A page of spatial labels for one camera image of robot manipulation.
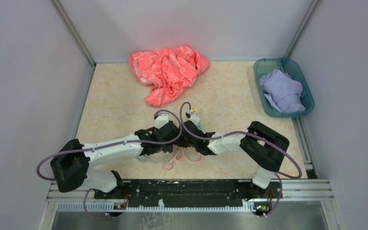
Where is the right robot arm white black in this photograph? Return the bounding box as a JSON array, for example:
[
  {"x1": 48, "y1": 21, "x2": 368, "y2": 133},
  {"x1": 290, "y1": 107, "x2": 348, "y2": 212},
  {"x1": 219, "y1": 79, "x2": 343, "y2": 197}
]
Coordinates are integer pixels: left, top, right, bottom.
[{"x1": 174, "y1": 121, "x2": 290, "y2": 197}]

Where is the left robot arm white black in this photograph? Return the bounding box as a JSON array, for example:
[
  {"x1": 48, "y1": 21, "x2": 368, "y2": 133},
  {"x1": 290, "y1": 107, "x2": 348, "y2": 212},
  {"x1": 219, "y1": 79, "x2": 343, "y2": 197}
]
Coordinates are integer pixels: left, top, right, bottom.
[{"x1": 50, "y1": 121, "x2": 181, "y2": 198}]

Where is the pink crumpled cloth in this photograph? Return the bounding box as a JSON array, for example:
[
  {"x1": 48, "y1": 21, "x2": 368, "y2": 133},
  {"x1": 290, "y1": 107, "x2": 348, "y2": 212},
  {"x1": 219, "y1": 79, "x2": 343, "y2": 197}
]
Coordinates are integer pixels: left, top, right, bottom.
[{"x1": 128, "y1": 45, "x2": 211, "y2": 108}]

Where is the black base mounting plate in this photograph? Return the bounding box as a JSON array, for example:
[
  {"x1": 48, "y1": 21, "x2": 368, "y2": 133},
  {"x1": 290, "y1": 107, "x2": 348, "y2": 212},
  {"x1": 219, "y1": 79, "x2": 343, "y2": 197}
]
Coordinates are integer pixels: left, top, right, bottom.
[{"x1": 94, "y1": 179, "x2": 282, "y2": 207}]

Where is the lavender cloth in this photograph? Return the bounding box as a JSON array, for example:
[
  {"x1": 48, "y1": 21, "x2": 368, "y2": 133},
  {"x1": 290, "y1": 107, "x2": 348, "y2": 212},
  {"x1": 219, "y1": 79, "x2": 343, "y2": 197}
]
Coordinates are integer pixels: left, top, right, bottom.
[{"x1": 259, "y1": 69, "x2": 305, "y2": 113}]

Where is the teal plastic basket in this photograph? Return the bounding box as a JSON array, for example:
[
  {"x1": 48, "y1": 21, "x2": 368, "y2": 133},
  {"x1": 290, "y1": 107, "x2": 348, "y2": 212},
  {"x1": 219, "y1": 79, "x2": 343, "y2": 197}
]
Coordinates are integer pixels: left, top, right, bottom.
[{"x1": 253, "y1": 57, "x2": 315, "y2": 118}]

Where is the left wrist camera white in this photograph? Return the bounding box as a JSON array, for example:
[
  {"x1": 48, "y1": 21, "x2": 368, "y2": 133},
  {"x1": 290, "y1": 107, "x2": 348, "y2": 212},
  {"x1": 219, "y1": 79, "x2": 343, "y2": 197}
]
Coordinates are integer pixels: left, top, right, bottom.
[{"x1": 154, "y1": 113, "x2": 170, "y2": 129}]

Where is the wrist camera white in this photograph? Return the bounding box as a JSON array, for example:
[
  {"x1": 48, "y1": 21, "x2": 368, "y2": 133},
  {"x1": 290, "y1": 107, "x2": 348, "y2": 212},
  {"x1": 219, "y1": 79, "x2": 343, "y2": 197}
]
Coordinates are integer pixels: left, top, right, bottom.
[
  {"x1": 154, "y1": 113, "x2": 170, "y2": 129},
  {"x1": 185, "y1": 110, "x2": 201, "y2": 127}
]

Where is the pink power cord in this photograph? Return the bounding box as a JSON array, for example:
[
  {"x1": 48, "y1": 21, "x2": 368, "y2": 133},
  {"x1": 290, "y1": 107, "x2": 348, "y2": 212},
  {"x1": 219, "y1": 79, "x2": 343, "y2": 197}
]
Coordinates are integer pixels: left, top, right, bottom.
[{"x1": 163, "y1": 146, "x2": 205, "y2": 172}]

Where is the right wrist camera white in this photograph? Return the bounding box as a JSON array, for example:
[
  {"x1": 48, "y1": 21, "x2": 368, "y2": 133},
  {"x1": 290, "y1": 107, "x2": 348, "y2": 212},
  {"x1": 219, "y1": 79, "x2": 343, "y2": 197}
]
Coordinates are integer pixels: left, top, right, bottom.
[{"x1": 185, "y1": 110, "x2": 201, "y2": 127}]

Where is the grey power cord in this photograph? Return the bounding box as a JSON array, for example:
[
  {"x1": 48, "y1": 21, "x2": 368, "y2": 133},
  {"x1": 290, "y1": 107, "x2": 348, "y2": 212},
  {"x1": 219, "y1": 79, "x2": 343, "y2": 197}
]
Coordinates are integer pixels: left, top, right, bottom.
[{"x1": 135, "y1": 151, "x2": 171, "y2": 164}]

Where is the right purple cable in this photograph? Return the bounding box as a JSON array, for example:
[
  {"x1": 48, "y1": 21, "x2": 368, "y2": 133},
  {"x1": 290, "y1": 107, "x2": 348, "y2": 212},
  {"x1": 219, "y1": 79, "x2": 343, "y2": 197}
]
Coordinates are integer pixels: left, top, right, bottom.
[{"x1": 179, "y1": 101, "x2": 303, "y2": 218}]

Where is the white slotted cable duct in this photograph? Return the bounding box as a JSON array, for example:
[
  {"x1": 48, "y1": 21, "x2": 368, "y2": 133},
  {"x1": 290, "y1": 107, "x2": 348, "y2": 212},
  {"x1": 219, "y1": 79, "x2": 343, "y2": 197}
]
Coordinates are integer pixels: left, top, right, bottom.
[{"x1": 57, "y1": 200, "x2": 256, "y2": 213}]

